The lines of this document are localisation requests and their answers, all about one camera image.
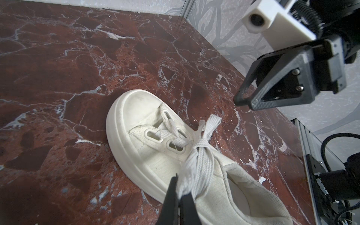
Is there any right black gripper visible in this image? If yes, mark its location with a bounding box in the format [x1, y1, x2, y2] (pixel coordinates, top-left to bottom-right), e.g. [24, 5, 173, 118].
[250, 1, 360, 110]

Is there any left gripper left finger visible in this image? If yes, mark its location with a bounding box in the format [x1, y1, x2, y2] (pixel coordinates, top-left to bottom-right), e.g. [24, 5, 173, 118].
[156, 175, 179, 225]

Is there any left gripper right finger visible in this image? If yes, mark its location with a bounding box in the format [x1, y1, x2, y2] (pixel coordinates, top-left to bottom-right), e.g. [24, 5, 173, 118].
[179, 193, 202, 225]

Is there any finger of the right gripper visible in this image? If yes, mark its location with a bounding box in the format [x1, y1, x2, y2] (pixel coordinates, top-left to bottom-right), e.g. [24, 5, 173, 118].
[233, 53, 281, 107]

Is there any cream white sneaker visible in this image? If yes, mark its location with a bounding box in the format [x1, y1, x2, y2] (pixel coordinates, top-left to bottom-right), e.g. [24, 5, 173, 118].
[106, 90, 293, 225]

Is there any white shoelace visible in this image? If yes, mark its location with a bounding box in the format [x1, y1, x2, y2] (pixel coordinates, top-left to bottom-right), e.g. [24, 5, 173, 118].
[155, 104, 222, 200]

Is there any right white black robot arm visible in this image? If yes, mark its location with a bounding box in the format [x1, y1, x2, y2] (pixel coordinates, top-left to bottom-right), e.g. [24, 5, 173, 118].
[233, 1, 360, 225]

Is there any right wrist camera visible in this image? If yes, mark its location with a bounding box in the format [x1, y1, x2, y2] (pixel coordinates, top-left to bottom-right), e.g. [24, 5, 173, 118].
[242, 0, 317, 51]

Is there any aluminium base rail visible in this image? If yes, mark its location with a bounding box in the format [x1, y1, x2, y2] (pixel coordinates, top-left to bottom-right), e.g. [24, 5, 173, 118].
[292, 119, 344, 225]

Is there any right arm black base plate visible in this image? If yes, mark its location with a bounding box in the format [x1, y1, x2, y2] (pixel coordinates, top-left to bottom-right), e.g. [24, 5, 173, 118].
[306, 154, 345, 225]

